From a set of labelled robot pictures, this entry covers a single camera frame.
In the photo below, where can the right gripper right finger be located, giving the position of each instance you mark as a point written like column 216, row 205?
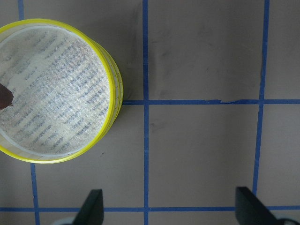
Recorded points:
column 249, row 210

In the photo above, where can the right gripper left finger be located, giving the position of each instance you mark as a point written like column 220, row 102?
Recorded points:
column 92, row 211

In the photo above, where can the yellow steamer layer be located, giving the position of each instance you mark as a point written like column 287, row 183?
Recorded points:
column 60, row 87
column 116, row 91

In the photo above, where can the brown steamed bun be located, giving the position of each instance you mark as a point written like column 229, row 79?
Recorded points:
column 6, row 97

